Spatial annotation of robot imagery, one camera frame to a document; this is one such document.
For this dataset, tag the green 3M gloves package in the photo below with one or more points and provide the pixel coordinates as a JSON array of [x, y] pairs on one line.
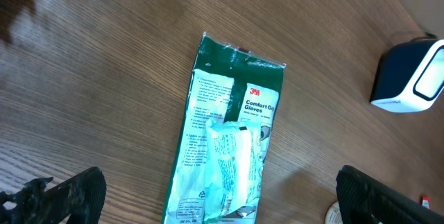
[[227, 83]]

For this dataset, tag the red white snack packet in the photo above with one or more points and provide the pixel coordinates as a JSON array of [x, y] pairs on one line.
[[425, 202]]

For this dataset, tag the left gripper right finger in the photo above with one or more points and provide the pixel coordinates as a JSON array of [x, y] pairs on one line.
[[364, 200]]

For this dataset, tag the white barcode scanner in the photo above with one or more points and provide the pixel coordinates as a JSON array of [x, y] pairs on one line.
[[409, 76]]

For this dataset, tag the green white tape roll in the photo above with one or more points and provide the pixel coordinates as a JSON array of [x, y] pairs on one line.
[[333, 215]]

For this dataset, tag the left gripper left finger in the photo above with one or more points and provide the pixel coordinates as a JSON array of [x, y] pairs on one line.
[[79, 199]]

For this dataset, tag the light green wipes packet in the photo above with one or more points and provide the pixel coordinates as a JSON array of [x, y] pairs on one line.
[[233, 170]]

